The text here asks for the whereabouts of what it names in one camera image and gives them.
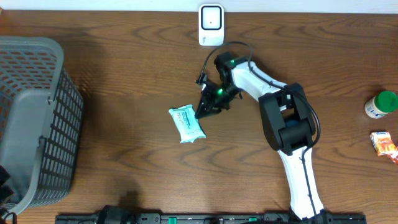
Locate teal wet wipes pack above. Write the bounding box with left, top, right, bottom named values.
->
left=169, top=105, right=206, bottom=144

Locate green lid jar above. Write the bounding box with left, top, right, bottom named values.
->
left=364, top=91, right=397, bottom=119

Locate orange snack packet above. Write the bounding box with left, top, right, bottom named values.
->
left=370, top=132, right=397, bottom=156

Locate red orange snack bar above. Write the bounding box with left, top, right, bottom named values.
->
left=387, top=150, right=398, bottom=164

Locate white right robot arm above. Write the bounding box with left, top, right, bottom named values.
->
left=195, top=52, right=324, bottom=222

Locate white barcode scanner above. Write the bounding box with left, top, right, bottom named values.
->
left=198, top=4, right=224, bottom=46

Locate grey plastic mesh basket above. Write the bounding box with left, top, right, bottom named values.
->
left=1, top=36, right=84, bottom=214

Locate black right camera cable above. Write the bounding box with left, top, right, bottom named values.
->
left=195, top=40, right=322, bottom=222

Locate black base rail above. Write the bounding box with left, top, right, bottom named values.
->
left=55, top=205, right=367, bottom=224

